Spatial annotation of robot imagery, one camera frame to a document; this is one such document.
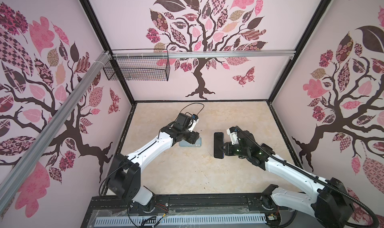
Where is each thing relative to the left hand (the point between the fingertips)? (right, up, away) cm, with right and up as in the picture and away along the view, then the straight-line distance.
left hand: (192, 135), depth 85 cm
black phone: (+15, -3, 0) cm, 15 cm away
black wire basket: (-46, +50, +37) cm, 77 cm away
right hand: (+15, -5, -5) cm, 16 cm away
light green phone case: (-3, -3, -9) cm, 10 cm away
